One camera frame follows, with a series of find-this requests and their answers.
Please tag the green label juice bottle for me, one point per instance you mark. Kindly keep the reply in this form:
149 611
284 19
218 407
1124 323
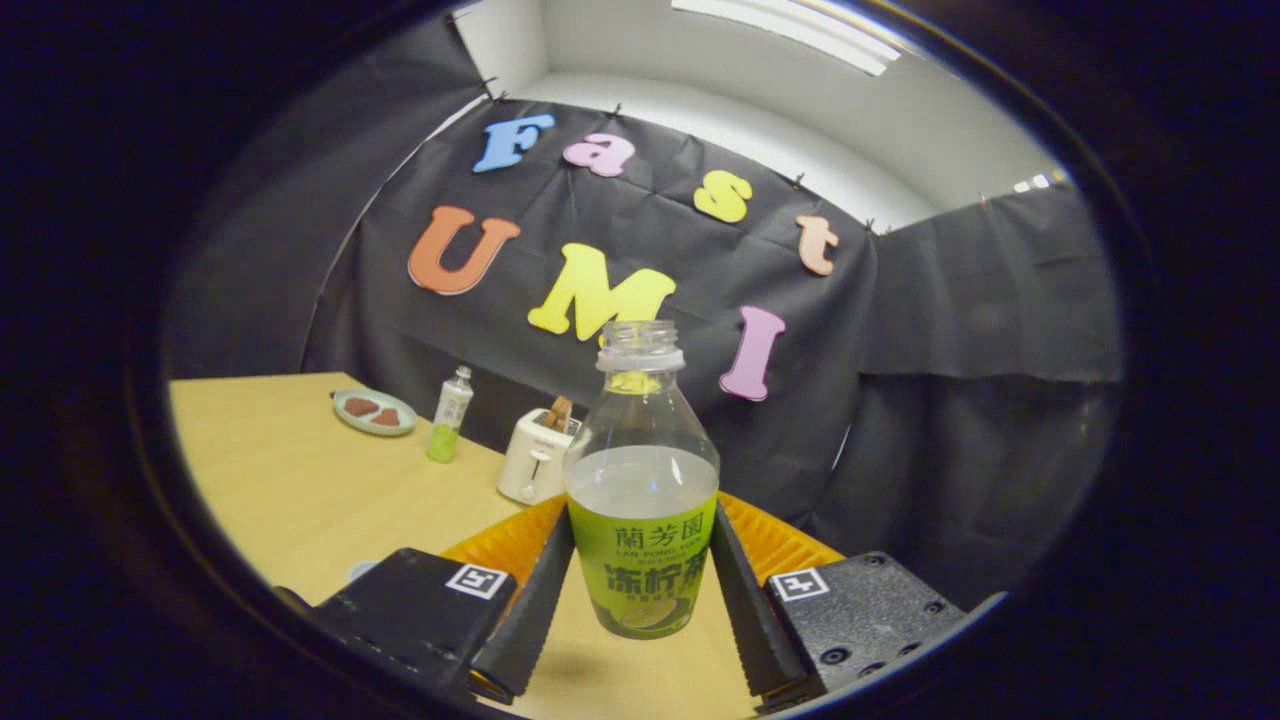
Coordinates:
642 560

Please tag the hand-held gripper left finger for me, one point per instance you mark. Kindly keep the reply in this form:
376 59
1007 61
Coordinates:
525 625

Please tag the small bottle with green liquid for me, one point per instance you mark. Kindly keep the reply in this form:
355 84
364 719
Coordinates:
448 420

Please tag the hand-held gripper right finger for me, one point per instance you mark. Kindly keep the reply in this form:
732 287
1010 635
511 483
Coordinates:
745 620

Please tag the cream toaster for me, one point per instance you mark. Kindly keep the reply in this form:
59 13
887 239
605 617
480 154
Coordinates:
535 460

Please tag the green plate with food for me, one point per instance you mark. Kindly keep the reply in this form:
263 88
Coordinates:
374 412

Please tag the ceiling light panel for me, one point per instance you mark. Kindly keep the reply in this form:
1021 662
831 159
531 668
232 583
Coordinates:
790 30

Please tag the brown bread slice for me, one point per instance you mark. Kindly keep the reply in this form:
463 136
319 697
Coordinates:
558 412

